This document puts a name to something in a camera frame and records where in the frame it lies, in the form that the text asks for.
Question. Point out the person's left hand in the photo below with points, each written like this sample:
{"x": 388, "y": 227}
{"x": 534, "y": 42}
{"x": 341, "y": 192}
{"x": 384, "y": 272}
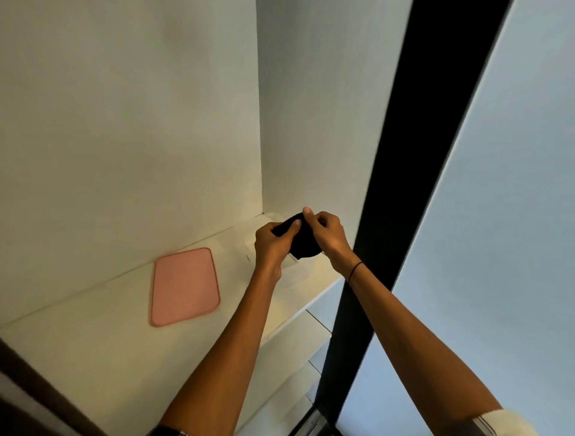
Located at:
{"x": 268, "y": 251}

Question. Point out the person's right hand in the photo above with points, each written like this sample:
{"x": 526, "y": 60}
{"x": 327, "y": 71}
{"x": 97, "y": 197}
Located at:
{"x": 331, "y": 245}

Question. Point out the person's left thumb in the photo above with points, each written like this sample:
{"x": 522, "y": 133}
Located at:
{"x": 294, "y": 229}

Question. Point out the person's right thumb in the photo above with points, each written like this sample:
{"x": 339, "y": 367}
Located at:
{"x": 309, "y": 220}

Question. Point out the black cloth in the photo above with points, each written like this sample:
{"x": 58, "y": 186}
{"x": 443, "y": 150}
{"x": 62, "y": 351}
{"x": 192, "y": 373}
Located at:
{"x": 303, "y": 245}

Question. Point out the person's right forearm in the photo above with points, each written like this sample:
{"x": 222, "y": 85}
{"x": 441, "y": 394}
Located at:
{"x": 413, "y": 359}

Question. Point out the person's left forearm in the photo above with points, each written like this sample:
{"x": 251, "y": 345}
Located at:
{"x": 224, "y": 359}

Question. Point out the pink rectangular tray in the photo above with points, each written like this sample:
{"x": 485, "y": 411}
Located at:
{"x": 184, "y": 287}

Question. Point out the white cabinet door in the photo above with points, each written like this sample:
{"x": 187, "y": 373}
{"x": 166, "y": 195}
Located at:
{"x": 494, "y": 224}

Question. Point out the black wristwatch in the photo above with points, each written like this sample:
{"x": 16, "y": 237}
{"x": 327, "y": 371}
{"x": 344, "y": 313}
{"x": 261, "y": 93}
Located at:
{"x": 170, "y": 431}

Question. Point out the white rolled sleeve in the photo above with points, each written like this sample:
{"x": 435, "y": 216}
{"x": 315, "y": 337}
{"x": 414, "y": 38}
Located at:
{"x": 512, "y": 424}

